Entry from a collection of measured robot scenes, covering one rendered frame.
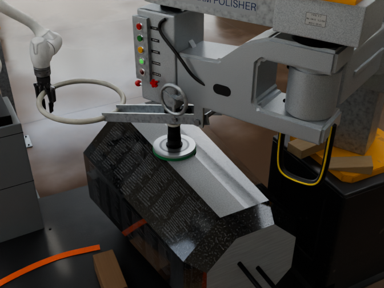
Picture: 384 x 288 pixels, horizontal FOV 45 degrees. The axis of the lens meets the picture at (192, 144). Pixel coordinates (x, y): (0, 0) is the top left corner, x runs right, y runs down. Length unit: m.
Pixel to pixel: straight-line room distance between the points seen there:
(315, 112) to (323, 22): 0.35
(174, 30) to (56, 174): 2.07
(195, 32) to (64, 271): 1.61
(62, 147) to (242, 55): 2.52
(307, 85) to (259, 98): 0.23
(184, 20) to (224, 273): 1.06
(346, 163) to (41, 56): 1.67
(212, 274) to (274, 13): 1.06
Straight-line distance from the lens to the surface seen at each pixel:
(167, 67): 2.00
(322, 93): 1.72
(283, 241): 2.12
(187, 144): 2.32
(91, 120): 2.47
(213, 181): 2.11
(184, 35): 1.98
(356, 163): 2.38
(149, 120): 2.27
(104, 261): 2.74
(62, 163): 3.82
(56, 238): 3.12
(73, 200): 3.39
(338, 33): 1.57
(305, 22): 1.60
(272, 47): 1.71
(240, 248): 1.97
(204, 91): 1.93
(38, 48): 2.63
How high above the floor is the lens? 2.08
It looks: 32 degrees down
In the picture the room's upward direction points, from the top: straight up
